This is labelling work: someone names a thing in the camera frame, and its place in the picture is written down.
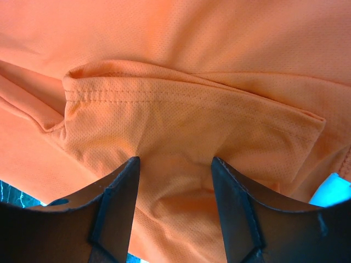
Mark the black marbled table mat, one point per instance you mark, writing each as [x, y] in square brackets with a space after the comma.
[12, 195]

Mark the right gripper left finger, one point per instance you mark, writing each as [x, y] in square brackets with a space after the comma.
[91, 225]

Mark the orange t shirt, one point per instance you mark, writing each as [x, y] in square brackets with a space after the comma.
[86, 85]

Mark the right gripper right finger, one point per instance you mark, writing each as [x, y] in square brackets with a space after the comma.
[261, 225]

